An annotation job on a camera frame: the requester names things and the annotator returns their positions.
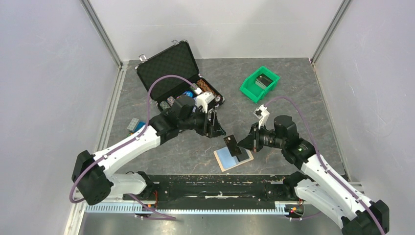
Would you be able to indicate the green blue chip row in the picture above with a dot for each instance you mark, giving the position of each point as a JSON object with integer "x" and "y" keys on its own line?
{"x": 164, "y": 105}

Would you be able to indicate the black credit card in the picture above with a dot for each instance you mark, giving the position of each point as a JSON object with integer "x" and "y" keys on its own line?
{"x": 231, "y": 144}

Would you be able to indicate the grey toy brick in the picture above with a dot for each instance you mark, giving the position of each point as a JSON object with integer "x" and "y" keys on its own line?
{"x": 133, "y": 125}

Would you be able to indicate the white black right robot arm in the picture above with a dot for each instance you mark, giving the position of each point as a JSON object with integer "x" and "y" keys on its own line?
{"x": 317, "y": 183}

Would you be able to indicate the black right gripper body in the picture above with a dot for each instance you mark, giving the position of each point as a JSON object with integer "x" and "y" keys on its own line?
{"x": 268, "y": 138}

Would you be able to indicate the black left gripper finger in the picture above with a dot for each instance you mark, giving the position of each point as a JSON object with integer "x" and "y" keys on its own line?
{"x": 209, "y": 123}
{"x": 217, "y": 129}

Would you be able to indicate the blue small blind button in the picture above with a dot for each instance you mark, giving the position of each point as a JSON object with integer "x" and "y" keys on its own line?
{"x": 189, "y": 93}

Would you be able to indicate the orange blue chip row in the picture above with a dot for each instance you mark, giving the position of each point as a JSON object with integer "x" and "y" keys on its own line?
{"x": 170, "y": 100}

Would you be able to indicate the blue toy brick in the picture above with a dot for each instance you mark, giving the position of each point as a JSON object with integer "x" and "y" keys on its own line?
{"x": 139, "y": 126}

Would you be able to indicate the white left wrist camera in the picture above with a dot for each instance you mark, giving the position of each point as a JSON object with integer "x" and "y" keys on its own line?
{"x": 204, "y": 101}

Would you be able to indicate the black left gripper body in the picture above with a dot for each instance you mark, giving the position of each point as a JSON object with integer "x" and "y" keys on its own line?
{"x": 197, "y": 121}

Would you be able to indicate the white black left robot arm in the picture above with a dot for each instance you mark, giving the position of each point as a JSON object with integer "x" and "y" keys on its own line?
{"x": 94, "y": 175}

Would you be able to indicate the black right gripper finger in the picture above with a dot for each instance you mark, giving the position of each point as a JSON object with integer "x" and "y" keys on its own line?
{"x": 253, "y": 134}
{"x": 249, "y": 144}

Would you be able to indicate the orange black chip row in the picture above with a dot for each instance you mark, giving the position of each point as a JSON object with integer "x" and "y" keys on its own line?
{"x": 206, "y": 87}

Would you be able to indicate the black poker chip case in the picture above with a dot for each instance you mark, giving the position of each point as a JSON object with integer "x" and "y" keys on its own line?
{"x": 179, "y": 60}

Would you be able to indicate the green red chip row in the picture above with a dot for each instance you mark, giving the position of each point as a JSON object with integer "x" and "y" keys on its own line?
{"x": 195, "y": 89}

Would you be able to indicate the beige card holder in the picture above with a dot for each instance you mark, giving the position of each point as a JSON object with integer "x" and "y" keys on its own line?
{"x": 226, "y": 161}

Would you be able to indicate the green plastic bin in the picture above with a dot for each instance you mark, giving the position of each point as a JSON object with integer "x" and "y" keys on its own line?
{"x": 256, "y": 86}

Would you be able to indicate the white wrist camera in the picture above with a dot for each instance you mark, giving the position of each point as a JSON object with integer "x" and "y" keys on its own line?
{"x": 262, "y": 114}
{"x": 204, "y": 101}

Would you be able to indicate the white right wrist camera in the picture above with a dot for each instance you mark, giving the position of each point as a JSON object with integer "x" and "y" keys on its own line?
{"x": 262, "y": 114}

